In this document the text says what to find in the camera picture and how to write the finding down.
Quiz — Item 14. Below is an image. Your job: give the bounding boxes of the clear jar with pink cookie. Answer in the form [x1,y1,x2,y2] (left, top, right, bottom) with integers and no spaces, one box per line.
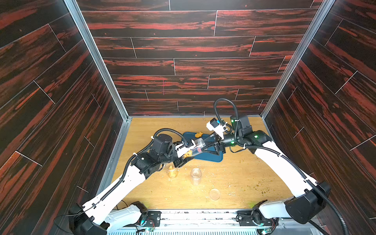
[184,138,206,157]

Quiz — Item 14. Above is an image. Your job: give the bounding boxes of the clear jar with mixed cookies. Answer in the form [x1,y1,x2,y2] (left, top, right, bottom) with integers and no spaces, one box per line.
[191,167,202,186]

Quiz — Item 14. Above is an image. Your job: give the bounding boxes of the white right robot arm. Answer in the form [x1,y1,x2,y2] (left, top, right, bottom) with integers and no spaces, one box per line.
[201,131,331,224]

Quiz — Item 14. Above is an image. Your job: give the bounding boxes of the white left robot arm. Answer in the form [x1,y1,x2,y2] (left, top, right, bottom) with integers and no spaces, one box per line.
[69,134,197,235]

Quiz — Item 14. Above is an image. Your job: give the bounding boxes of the clear jar with yellow cookies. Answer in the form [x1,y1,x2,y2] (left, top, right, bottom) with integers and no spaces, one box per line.
[165,163,178,179]

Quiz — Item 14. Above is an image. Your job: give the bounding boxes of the teal plastic tray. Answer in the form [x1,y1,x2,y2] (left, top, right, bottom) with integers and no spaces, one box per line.
[183,131,224,163]

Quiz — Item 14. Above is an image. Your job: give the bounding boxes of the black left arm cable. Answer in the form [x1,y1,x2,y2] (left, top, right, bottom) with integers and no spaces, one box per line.
[52,128,189,233]

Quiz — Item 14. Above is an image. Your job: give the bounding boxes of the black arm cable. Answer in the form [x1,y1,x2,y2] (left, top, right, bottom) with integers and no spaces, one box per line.
[52,128,189,233]
[213,98,350,235]

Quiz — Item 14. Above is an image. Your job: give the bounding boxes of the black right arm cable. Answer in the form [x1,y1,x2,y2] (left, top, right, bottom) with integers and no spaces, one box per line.
[213,98,350,235]

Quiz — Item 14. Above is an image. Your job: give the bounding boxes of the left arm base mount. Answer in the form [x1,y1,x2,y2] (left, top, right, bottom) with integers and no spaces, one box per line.
[122,201,162,232]

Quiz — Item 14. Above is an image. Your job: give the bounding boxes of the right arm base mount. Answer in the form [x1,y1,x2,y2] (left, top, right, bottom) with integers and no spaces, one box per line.
[236,200,279,235]

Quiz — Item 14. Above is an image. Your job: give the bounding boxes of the aluminium frame post left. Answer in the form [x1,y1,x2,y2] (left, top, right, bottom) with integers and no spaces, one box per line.
[64,0,132,193]

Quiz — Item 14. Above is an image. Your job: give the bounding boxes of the aluminium frame post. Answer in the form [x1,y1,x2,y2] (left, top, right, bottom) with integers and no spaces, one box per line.
[261,0,335,120]
[64,0,132,193]

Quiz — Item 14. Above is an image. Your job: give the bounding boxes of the aluminium frame post right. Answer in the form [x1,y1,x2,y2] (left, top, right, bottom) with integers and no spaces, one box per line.
[261,0,335,120]

